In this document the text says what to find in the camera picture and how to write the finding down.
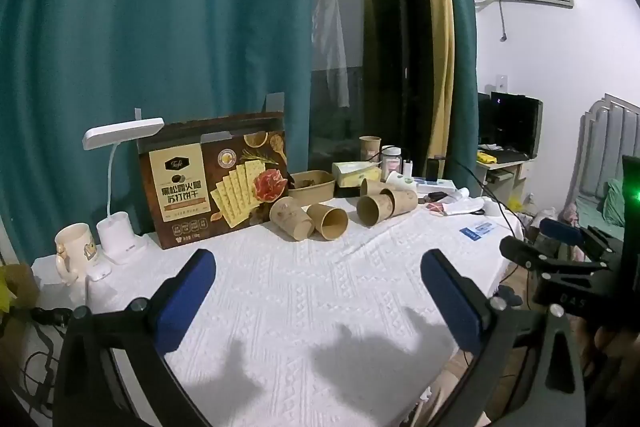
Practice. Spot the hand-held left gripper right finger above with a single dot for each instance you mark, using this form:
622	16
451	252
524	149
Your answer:
452	304

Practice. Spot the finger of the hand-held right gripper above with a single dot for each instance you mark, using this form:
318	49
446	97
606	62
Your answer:
522	252
561	231

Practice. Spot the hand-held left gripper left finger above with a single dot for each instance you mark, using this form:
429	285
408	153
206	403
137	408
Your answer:
186	302

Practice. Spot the person's right hand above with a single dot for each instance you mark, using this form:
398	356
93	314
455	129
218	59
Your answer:
612	342

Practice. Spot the blue white card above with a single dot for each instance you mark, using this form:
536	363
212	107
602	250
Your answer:
477	230

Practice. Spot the green pillow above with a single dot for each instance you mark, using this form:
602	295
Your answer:
614	202

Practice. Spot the white paper packet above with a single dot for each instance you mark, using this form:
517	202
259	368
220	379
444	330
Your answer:
465	207

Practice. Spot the light wooden computer desk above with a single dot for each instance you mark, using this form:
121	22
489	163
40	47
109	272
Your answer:
507	172

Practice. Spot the grey padded headboard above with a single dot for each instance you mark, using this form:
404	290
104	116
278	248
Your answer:
595	147

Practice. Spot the white desk lamp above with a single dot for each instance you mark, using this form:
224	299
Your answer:
120	232

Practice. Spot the yellow cloth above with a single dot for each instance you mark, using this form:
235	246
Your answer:
487	157

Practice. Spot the white blue flat box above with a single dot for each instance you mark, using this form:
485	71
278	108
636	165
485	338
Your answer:
437	186

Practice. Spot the white textured tablecloth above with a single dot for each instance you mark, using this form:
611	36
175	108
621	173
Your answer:
300	307

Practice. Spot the brown paper cup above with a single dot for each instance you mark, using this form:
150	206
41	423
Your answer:
370	149
327	221
374	209
404	201
372	187
290	217

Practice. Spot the black computer monitor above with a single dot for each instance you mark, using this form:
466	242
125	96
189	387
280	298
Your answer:
517	124

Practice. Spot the brown cracker box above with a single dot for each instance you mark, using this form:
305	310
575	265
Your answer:
200	187

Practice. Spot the dark small bottle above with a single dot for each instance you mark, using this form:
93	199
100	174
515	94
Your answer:
436	168

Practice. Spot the cream ceramic mug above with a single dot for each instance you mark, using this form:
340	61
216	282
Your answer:
75	247

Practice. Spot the small white bottle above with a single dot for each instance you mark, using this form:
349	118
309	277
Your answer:
408	169

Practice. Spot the clear jar white lid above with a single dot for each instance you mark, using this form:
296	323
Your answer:
391	163

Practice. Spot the yellow green tissue box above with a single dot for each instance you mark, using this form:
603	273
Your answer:
356	173

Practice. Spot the brown rectangular paper bowl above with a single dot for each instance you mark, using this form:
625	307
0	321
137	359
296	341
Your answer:
312	189

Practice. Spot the yellow green object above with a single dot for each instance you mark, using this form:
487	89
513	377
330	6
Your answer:
7	289

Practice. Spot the teal curtain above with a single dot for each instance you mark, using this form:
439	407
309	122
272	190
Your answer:
150	32
462	57

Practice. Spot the yellow curtain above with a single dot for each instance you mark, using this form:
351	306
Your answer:
440	32

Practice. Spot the dark glass sliding door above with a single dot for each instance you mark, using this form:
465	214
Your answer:
385	57

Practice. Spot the white hanging garment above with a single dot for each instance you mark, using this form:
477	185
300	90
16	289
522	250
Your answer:
334	47

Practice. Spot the white wall socket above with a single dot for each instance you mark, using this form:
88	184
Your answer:
501	82

